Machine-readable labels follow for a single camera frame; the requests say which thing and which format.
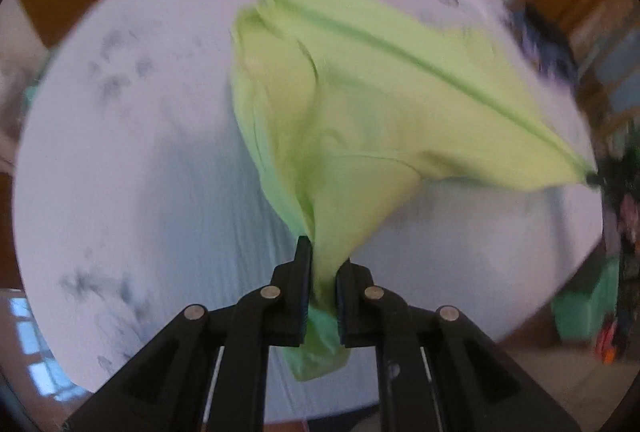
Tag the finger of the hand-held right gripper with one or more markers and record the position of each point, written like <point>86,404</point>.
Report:
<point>596,179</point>

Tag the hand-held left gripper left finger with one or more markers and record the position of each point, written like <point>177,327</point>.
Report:
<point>301,302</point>

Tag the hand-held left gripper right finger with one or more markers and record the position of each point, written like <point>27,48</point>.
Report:
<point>343,307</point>

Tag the light green garment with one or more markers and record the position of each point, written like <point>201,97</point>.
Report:
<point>375,102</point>

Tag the green plastic bin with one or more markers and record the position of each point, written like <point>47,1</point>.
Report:
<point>585,312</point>

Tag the orange toy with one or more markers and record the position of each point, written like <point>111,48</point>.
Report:
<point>612,342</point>

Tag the wooden shelf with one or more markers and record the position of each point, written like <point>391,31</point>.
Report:
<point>595,2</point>

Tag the white printed bed sheet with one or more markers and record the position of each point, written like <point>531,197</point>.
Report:
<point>150,187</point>

